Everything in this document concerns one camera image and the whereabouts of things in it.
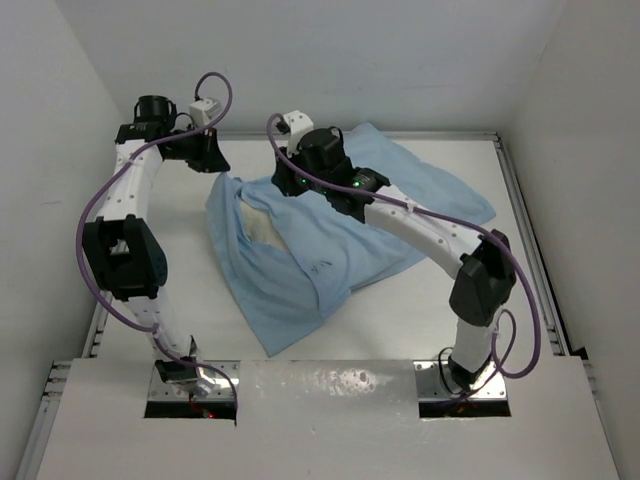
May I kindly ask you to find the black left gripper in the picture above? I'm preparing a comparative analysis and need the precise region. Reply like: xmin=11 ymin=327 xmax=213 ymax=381
xmin=165 ymin=123 xmax=230 ymax=173

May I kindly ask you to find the cream quilted pillow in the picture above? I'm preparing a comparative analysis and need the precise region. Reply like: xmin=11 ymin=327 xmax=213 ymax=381
xmin=239 ymin=200 xmax=289 ymax=252

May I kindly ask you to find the blue and green pillowcase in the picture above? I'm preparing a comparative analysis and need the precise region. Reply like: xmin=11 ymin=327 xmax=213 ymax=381
xmin=206 ymin=123 xmax=496 ymax=356

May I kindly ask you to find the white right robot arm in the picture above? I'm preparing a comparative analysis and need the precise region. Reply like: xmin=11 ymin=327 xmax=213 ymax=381
xmin=272 ymin=119 xmax=515 ymax=392

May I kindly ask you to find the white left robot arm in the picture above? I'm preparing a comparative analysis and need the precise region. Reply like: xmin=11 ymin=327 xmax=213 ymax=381
xmin=80 ymin=95 xmax=230 ymax=398

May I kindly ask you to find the white front cover board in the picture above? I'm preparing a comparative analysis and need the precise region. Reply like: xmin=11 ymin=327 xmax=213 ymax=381
xmin=38 ymin=359 xmax=618 ymax=479

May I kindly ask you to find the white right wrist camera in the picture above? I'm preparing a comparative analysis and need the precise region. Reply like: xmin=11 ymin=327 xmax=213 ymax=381
xmin=276 ymin=110 xmax=315 ymax=156

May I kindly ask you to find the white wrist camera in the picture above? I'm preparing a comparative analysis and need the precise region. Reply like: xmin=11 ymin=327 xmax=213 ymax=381
xmin=189 ymin=97 xmax=222 ymax=128
xmin=276 ymin=110 xmax=315 ymax=156

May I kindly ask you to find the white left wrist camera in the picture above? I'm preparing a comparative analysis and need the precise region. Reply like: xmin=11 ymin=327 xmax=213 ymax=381
xmin=189 ymin=97 xmax=222 ymax=128

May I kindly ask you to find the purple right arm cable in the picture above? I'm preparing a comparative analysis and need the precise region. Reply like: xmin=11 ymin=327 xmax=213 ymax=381
xmin=265 ymin=112 xmax=543 ymax=401

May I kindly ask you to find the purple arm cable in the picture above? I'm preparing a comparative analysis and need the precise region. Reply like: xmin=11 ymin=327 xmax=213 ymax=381
xmin=74 ymin=71 xmax=239 ymax=416
xmin=265 ymin=112 xmax=543 ymax=401

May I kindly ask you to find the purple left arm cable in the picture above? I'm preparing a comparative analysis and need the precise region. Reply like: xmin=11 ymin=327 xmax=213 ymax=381
xmin=74 ymin=71 xmax=239 ymax=416

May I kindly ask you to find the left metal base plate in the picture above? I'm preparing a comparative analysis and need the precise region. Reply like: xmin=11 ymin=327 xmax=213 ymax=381
xmin=147 ymin=360 xmax=239 ymax=402

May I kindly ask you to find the metal base plate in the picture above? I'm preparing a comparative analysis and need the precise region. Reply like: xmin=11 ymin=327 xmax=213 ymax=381
xmin=414 ymin=360 xmax=508 ymax=402
xmin=147 ymin=360 xmax=239 ymax=402

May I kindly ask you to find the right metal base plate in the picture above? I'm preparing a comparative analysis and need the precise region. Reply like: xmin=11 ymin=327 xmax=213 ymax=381
xmin=414 ymin=360 xmax=508 ymax=402

